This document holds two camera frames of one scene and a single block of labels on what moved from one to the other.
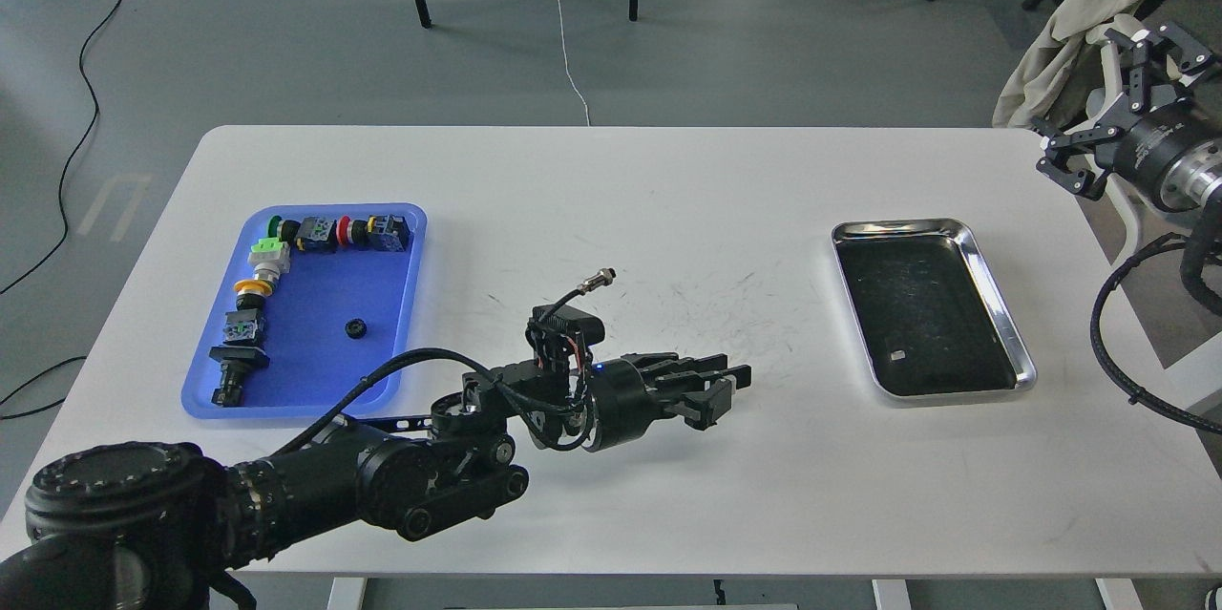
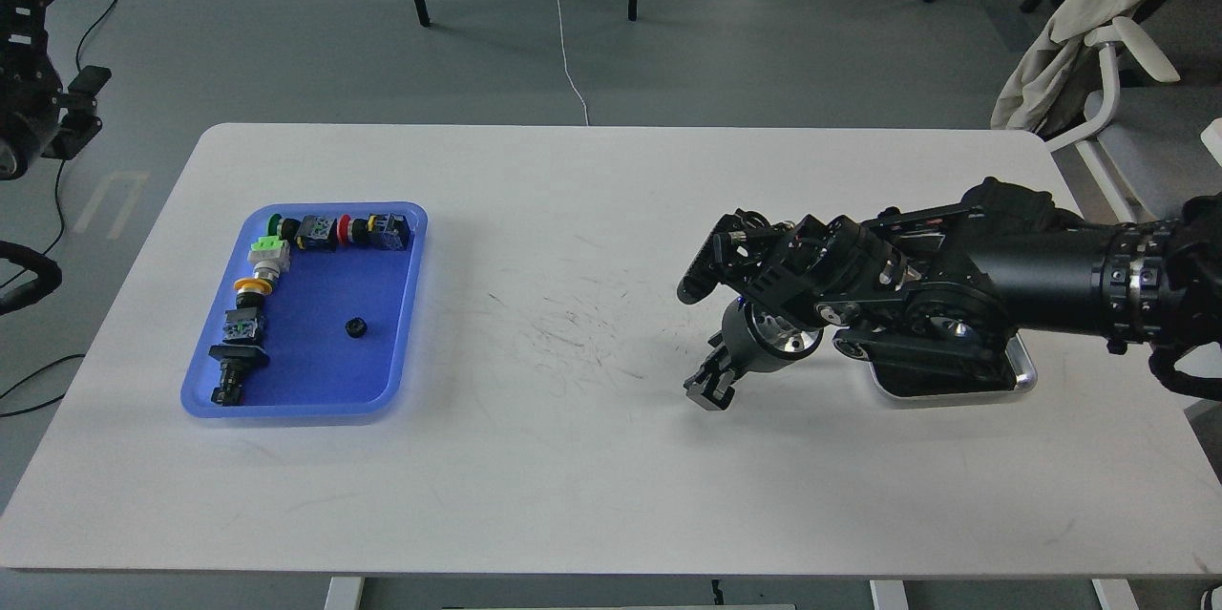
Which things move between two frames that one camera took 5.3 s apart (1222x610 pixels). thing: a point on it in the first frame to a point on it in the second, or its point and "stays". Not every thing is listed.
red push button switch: (351, 231) stays
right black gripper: (1141, 152) to (31, 87)
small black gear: (355, 328) stays
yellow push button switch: (262, 283) stays
